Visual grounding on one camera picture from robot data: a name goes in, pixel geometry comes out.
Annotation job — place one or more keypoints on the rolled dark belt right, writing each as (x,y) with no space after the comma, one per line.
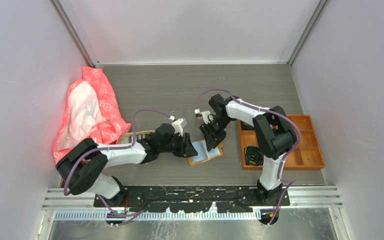
(246,127)

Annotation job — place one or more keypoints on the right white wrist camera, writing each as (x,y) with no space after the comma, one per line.
(206,116)

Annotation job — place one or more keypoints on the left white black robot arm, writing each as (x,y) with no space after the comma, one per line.
(81,168)

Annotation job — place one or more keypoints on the rolled dark belt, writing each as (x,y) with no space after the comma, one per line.
(253,156)
(246,127)

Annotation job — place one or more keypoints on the orange leather card holder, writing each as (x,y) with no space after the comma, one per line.
(204,155)

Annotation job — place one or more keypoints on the rolled dark belt left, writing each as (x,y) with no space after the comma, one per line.
(253,156)

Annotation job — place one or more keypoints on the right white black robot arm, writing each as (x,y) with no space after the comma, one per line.
(276,135)

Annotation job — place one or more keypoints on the beige oval card tray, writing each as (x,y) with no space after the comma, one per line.
(152,131)

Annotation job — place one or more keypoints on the cards in beige tray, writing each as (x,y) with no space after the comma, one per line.
(129,138)

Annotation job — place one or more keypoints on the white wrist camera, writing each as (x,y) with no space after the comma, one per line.
(206,116)
(178,124)

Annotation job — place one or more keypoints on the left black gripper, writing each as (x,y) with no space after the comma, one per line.
(186,149)

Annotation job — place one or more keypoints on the pink white crumpled cloth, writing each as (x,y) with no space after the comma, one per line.
(91,111)

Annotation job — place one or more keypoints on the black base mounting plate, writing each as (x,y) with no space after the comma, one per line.
(190,203)

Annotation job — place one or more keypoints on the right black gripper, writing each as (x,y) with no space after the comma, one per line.
(212,140)

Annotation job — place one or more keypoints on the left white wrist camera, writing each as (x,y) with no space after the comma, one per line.
(178,124)

